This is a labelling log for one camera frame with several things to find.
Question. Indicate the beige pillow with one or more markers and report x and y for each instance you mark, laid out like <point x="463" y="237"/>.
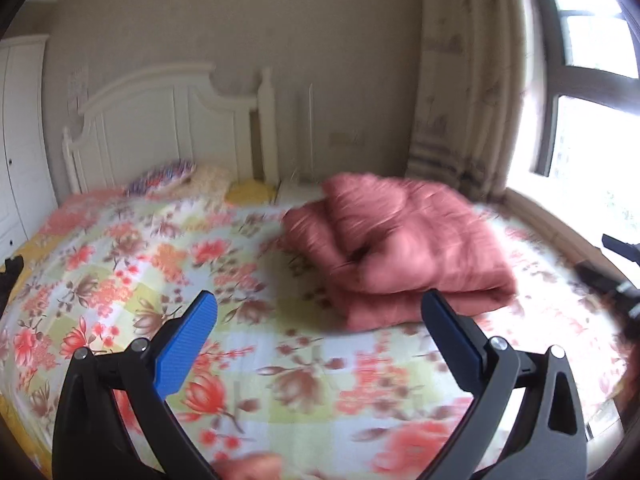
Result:
<point x="212" y="179"/>

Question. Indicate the person's left hand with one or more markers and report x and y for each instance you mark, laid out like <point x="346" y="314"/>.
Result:
<point x="250" y="467"/>

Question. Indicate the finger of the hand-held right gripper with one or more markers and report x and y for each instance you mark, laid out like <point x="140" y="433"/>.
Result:
<point x="622" y="246"/>
<point x="597" y="276"/>

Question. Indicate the beige wall socket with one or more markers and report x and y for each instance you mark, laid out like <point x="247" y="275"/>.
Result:
<point x="346" y="138"/>

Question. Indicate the white nightstand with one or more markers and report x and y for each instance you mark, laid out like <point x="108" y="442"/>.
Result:
<point x="300" y="191"/>

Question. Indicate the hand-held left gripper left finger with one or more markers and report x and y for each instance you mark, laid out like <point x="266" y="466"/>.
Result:
<point x="186" y="345"/>

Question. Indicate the ship printed curtain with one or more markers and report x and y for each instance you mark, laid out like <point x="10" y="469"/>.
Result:
<point x="450" y="60"/>

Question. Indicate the dark cloth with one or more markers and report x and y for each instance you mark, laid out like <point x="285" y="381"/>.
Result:
<point x="10" y="275"/>

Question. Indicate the white wall paper sheet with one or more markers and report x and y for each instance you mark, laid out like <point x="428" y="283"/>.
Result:
<point x="77" y="85"/>

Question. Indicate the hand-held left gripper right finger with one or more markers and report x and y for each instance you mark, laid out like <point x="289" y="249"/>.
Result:
<point x="452" y="332"/>

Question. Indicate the dark framed window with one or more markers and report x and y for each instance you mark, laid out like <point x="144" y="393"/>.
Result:
<point x="585" y="125"/>

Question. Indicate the yellow pillow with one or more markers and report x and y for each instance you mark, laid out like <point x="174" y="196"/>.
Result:
<point x="250" y="191"/>

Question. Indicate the floral bed sheet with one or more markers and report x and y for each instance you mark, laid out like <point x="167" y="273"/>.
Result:
<point x="150" y="270"/>

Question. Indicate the pink quilted jacket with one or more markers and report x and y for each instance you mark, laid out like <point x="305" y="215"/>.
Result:
<point x="410" y="240"/>

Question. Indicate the white wooden headboard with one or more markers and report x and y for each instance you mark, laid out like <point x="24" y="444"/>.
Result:
<point x="150" y="120"/>

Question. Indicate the white wardrobe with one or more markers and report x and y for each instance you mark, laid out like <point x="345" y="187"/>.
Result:
<point x="20" y="150"/>

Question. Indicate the beige windowsill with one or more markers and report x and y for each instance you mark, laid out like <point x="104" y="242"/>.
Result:
<point x="550" y="215"/>

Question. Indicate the mandala patterned pillow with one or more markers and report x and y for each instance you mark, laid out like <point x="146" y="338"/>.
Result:
<point x="160" y="177"/>

